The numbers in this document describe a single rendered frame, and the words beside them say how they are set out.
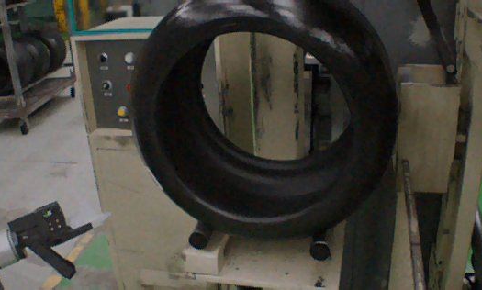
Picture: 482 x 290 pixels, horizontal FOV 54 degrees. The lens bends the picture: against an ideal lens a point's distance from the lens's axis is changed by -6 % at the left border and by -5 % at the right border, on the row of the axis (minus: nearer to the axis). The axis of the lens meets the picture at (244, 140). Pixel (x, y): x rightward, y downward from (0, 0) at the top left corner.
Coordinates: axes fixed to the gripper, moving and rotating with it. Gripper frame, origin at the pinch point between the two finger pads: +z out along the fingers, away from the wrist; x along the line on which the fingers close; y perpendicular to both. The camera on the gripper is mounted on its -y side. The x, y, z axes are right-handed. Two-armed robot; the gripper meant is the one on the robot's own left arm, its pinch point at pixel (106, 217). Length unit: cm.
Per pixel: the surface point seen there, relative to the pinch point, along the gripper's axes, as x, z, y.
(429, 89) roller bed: -19, 79, 2
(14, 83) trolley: 357, -17, 81
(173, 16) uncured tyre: -15.9, 24.3, 34.8
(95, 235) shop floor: 184, 0, -40
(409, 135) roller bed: -12, 74, -8
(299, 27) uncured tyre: -32, 41, 25
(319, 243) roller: -17.6, 38.4, -19.8
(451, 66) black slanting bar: -23, 84, 6
